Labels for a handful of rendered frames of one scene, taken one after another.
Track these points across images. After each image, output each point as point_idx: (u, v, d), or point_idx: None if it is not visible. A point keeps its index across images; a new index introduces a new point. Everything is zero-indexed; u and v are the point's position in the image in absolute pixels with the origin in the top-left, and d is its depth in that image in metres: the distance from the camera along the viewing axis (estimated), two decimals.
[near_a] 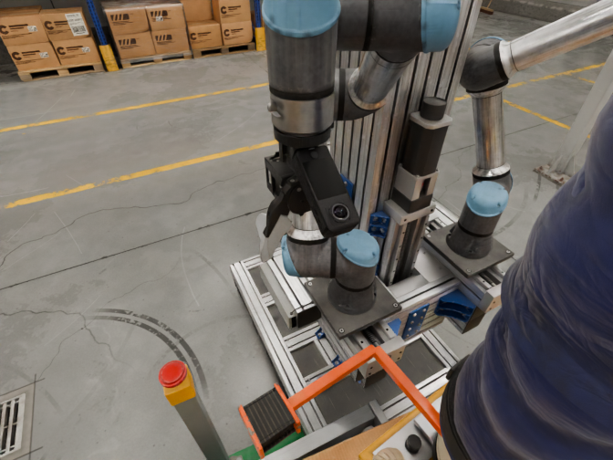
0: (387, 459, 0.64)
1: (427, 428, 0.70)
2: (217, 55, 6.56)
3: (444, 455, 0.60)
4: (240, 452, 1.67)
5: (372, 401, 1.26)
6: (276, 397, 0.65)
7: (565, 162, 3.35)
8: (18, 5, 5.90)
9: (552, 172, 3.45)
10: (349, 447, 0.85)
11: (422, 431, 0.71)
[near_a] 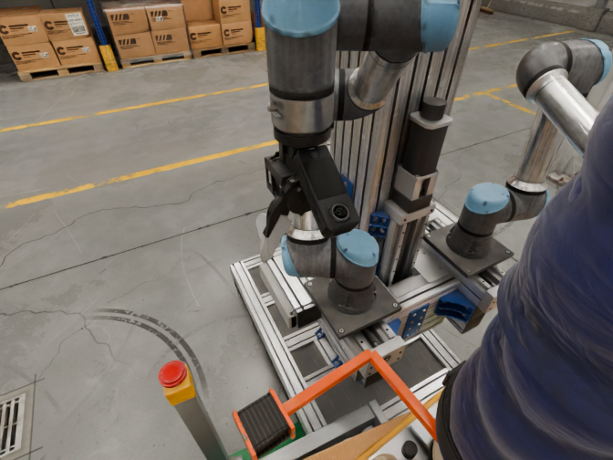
0: None
1: (423, 434, 0.70)
2: (217, 55, 6.56)
3: None
4: (240, 452, 1.67)
5: (371, 401, 1.26)
6: (271, 402, 0.64)
7: (565, 162, 3.35)
8: (18, 5, 5.90)
9: (552, 172, 3.45)
10: (349, 447, 0.85)
11: (418, 437, 0.70)
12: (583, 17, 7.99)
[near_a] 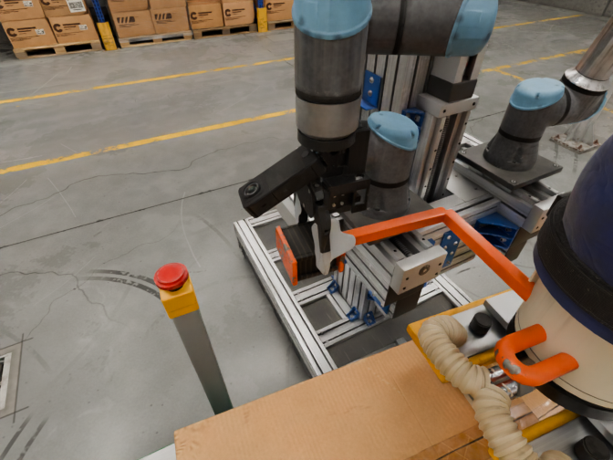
0: (446, 321, 0.51)
1: (502, 310, 0.56)
2: (218, 36, 6.40)
3: (529, 318, 0.46)
4: None
5: (399, 338, 1.10)
6: None
7: (583, 129, 3.19)
8: None
9: (569, 141, 3.29)
10: (388, 359, 0.69)
11: (493, 313, 0.56)
12: (591, 1, 7.83)
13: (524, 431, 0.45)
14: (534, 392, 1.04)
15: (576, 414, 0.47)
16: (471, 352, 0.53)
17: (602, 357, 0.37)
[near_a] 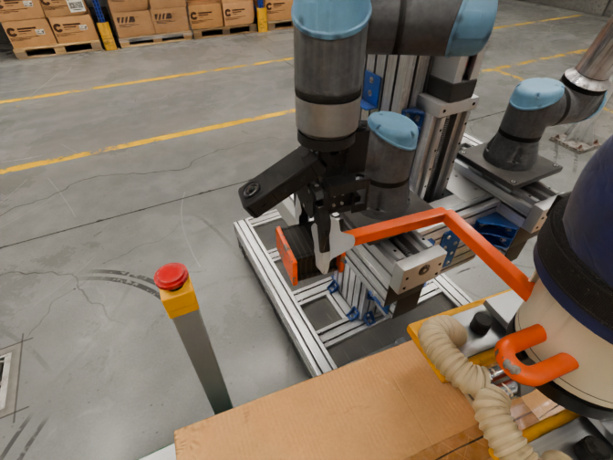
0: (446, 321, 0.51)
1: (502, 310, 0.56)
2: (218, 36, 6.40)
3: (529, 318, 0.46)
4: None
5: (399, 338, 1.10)
6: None
7: (583, 129, 3.19)
8: None
9: (569, 141, 3.30)
10: (388, 358, 0.69)
11: (494, 313, 0.56)
12: (591, 1, 7.83)
13: (524, 431, 0.45)
14: (534, 392, 1.04)
15: (576, 414, 0.47)
16: (471, 352, 0.53)
17: (602, 357, 0.37)
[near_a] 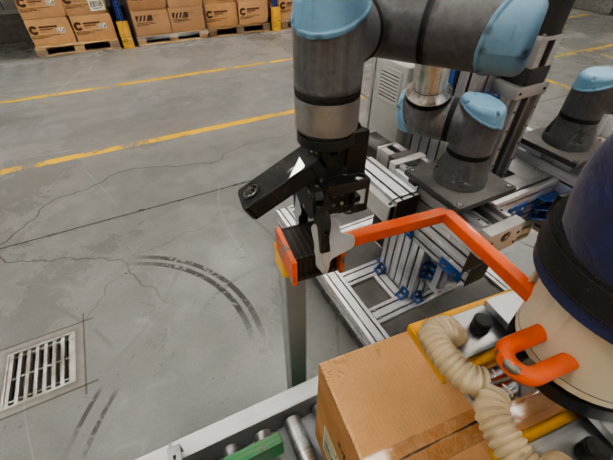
0: (446, 321, 0.51)
1: (502, 310, 0.55)
2: (233, 35, 6.50)
3: (529, 318, 0.46)
4: None
5: None
6: None
7: (602, 123, 3.29)
8: None
9: None
10: None
11: (494, 314, 0.56)
12: (598, 0, 7.92)
13: (525, 432, 0.45)
14: None
15: (576, 414, 0.46)
16: (471, 352, 0.53)
17: (602, 357, 0.37)
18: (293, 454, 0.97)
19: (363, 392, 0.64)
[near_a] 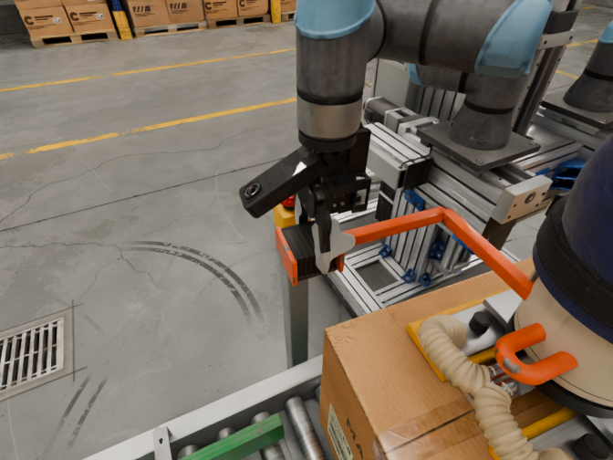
0: (446, 320, 0.51)
1: (501, 309, 0.56)
2: (232, 26, 6.40)
3: (528, 317, 0.46)
4: None
5: None
6: None
7: None
8: None
9: None
10: None
11: (493, 312, 0.56)
12: None
13: (524, 429, 0.45)
14: None
15: (575, 412, 0.47)
16: (470, 351, 0.53)
17: (601, 355, 0.38)
18: (294, 441, 0.88)
19: (377, 359, 0.55)
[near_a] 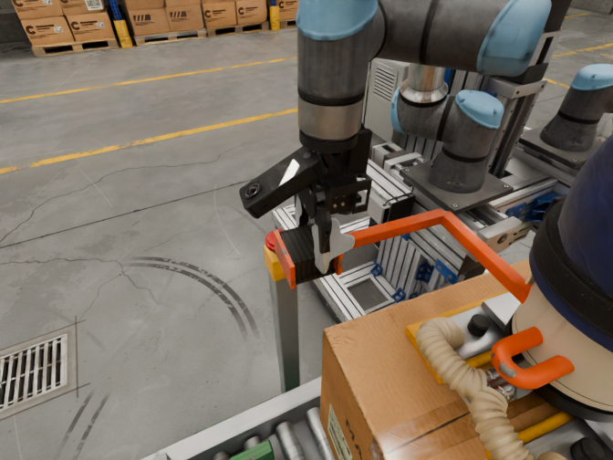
0: (443, 324, 0.51)
1: (499, 311, 0.56)
2: (231, 34, 6.47)
3: (525, 320, 0.46)
4: None
5: None
6: None
7: (601, 123, 3.26)
8: None
9: None
10: (518, 270, 0.69)
11: (492, 315, 0.56)
12: (598, 0, 7.90)
13: (522, 433, 0.45)
14: None
15: (572, 415, 0.47)
16: (468, 354, 0.53)
17: (597, 360, 0.38)
18: None
19: (375, 360, 0.55)
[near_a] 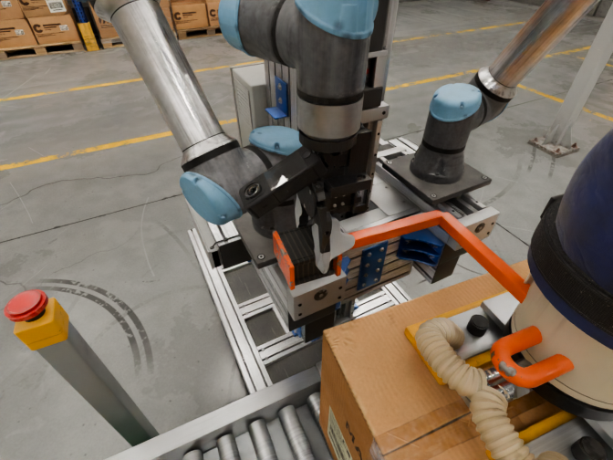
0: (443, 324, 0.51)
1: (498, 311, 0.56)
2: (202, 36, 6.33)
3: (524, 319, 0.46)
4: None
5: (319, 361, 1.03)
6: None
7: (561, 131, 3.12)
8: None
9: (547, 144, 3.23)
10: (516, 271, 0.69)
11: (491, 315, 0.56)
12: None
13: (522, 432, 0.45)
14: None
15: (573, 415, 0.47)
16: (468, 354, 0.53)
17: (597, 358, 0.38)
18: None
19: (375, 360, 0.55)
